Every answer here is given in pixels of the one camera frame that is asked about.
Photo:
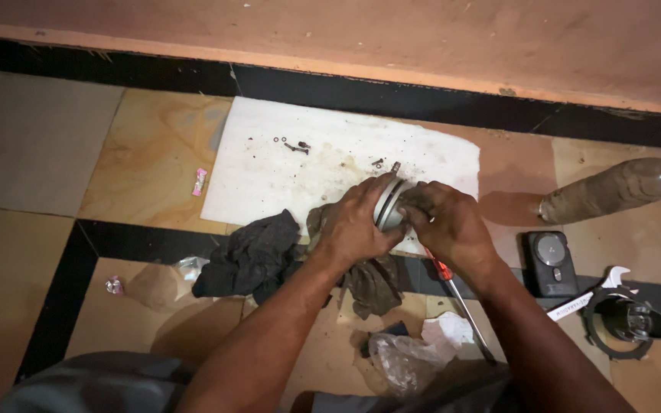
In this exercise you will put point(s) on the person's left hand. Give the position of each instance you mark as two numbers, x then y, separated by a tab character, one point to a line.
349	225

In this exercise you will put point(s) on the person's right hand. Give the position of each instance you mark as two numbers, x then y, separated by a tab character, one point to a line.
451	228

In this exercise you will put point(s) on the round grey metal engine part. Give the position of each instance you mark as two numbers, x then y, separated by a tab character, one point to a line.
390	207

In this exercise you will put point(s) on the white foam sheet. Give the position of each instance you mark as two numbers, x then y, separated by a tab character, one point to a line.
307	183

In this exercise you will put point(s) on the dirty brown rag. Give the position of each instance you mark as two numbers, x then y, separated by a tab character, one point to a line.
373	284

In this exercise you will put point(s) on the small dark screw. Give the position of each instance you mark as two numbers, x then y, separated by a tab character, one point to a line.
377	163

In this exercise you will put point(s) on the long dark screw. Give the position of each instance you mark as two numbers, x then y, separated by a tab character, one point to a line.
296	149

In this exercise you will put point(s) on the black handheld device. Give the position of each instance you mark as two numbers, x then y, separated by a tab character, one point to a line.
549	261

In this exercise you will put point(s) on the dark grey cloth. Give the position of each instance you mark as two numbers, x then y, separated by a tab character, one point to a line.
250	258

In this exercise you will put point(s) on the crumpled white paper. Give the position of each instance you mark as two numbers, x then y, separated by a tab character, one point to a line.
448	332

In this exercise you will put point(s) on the black plastic piece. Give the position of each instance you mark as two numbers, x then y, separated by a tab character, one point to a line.
391	331

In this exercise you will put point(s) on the clear plastic bag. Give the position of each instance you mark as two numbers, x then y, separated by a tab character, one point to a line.
402	358

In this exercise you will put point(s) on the silver open-end wrench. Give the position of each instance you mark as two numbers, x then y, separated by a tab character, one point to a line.
586	298

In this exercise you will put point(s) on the pink candy wrapper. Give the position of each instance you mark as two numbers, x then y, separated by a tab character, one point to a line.
199	182

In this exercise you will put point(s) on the plastic bottle with blue cap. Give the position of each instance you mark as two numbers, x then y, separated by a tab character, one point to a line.
606	189

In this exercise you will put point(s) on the clear plastic wrap piece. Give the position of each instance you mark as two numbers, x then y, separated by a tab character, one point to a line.
191	267

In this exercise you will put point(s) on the small crumpled foil wrapper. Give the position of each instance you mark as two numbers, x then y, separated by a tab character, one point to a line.
114	285

